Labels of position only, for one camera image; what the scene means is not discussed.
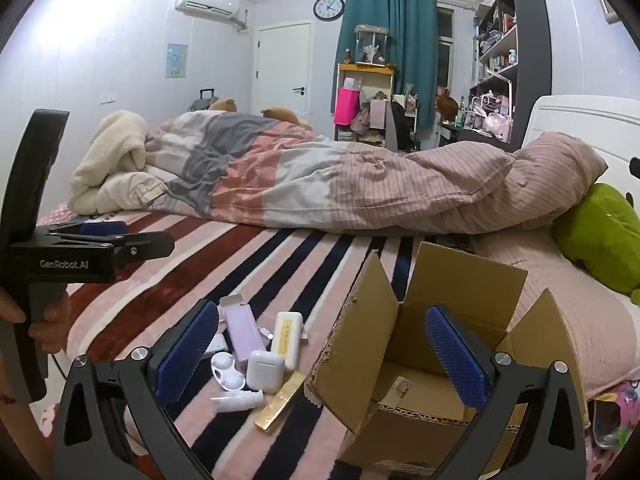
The cream fleece blanket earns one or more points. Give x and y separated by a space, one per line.
115 160

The blue wall poster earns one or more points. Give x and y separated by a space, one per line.
176 60

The white headboard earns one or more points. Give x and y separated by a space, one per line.
580 120

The dark suitcase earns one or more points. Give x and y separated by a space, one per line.
202 102

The black chair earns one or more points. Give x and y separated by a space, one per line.
399 127

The white door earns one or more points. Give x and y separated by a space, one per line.
282 70

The white contact lens case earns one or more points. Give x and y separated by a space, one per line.
227 372

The window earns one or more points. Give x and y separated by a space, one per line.
445 55

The person's left hand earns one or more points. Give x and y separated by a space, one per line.
52 317

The white air conditioner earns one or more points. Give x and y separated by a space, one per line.
205 0

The glass display case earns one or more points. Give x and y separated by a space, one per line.
371 45

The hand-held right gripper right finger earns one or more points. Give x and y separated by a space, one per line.
455 360

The yellow top shelf unit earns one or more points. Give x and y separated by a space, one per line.
365 71

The floral pink cloth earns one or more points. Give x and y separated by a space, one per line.
622 400

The bright pink bag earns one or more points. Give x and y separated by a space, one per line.
346 107

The small white bottle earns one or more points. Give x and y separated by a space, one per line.
235 400

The round wall clock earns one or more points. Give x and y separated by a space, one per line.
329 8

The green plush toy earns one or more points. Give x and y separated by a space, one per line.
600 235

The dark tall bookshelf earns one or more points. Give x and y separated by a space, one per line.
532 60

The person's left forearm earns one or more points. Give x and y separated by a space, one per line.
17 440

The teal curtain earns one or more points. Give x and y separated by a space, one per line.
410 60

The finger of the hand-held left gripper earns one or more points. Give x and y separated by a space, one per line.
102 227
145 246

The purple power bank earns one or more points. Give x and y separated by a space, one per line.
242 330

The white wall socket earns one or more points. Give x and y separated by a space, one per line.
107 97

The white earbuds case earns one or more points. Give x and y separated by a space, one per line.
264 370

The gold rectangular box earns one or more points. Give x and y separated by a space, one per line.
277 405

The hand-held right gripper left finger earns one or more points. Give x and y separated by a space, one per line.
185 355

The brown plush toy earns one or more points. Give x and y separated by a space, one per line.
446 104

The pink grey patchwork quilt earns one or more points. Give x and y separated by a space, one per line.
350 180

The striped pink blanket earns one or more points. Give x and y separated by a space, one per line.
200 260

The brown cardboard box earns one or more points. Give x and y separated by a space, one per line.
465 280

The brown plush bear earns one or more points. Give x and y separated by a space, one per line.
223 105
282 115

